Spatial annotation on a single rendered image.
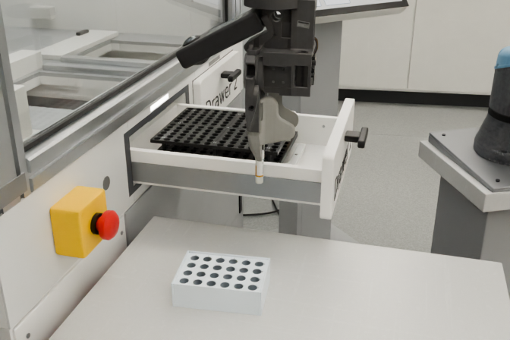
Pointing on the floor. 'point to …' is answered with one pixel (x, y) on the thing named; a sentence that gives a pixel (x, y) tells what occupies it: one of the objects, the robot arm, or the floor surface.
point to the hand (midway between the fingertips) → (254, 148)
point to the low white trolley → (295, 291)
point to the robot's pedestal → (468, 214)
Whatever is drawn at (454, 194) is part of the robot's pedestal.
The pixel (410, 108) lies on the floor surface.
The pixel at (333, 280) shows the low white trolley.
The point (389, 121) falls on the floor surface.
